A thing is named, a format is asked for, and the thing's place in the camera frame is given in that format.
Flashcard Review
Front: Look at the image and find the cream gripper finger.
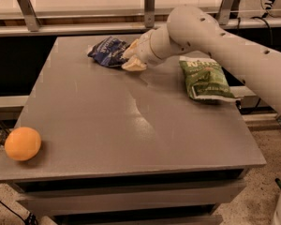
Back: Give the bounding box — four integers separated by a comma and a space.
122, 55, 147, 71
123, 39, 139, 59

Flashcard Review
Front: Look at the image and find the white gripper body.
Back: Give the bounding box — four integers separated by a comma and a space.
136, 30, 163, 66

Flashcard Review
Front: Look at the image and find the blue chip bag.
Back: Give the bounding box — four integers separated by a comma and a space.
87, 37, 129, 68

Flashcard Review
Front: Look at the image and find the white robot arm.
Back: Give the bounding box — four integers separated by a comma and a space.
123, 5, 281, 117

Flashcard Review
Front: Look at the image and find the dark robot base foot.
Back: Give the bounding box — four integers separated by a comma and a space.
274, 178, 281, 189

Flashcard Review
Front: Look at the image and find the green chip bag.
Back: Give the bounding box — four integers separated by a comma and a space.
179, 56, 236, 102

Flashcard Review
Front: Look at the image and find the grey table with drawers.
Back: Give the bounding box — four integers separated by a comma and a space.
0, 37, 265, 225

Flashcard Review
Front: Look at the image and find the metal counter with brackets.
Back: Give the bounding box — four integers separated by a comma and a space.
0, 0, 281, 38

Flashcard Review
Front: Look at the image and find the orange fruit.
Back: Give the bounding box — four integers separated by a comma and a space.
5, 127, 41, 161

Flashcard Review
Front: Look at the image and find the black cable at counter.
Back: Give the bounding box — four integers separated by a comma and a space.
233, 15, 274, 111

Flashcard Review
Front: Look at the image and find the black cable on floor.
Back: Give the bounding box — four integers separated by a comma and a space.
0, 193, 39, 225

